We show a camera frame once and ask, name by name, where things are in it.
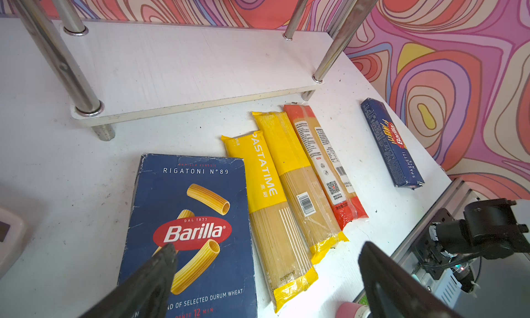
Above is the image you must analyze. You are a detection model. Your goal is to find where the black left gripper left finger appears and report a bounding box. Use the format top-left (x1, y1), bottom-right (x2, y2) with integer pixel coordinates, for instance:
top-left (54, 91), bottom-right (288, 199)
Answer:
top-left (82, 244), bottom-right (178, 317)

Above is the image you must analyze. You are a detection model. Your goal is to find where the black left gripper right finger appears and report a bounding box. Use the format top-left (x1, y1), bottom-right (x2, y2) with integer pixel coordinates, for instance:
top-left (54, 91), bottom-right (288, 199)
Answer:
top-left (358, 242), bottom-right (460, 318)

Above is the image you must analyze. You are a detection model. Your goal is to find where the blue Barilla rigatoni box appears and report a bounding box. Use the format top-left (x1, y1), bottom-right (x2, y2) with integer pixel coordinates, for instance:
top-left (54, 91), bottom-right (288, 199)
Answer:
top-left (118, 153), bottom-right (258, 317)

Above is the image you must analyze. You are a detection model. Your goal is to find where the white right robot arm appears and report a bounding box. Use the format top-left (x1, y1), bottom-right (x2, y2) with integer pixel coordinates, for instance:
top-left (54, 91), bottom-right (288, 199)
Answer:
top-left (417, 199), bottom-right (529, 293)

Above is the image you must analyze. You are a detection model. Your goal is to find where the white two-tier shelf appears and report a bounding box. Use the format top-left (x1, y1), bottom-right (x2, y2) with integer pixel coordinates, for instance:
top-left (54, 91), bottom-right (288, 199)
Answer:
top-left (10, 0), bottom-right (378, 141)

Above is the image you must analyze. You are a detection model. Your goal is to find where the round black white speaker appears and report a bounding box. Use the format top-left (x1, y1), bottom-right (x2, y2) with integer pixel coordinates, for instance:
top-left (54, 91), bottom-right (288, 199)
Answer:
top-left (335, 302), bottom-right (371, 318)

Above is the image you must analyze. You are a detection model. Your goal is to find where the yellow spaghetti bag with barcode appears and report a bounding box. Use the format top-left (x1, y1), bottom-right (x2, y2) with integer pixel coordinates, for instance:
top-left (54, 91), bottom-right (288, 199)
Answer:
top-left (252, 112), bottom-right (348, 265)

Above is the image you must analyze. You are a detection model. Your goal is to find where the red spaghetti bag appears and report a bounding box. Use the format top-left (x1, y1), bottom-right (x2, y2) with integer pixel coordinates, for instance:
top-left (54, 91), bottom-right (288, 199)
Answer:
top-left (283, 104), bottom-right (368, 229)

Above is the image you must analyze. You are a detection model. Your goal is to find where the yellow Pastatime spaghetti bag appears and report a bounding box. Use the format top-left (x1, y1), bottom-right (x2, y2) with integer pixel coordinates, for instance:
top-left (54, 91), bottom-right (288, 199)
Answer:
top-left (221, 130), bottom-right (318, 312)

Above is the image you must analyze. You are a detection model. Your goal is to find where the blue Barilla spaghetti box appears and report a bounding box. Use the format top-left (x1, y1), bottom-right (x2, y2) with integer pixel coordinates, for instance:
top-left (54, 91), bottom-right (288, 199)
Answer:
top-left (361, 98), bottom-right (425, 190)

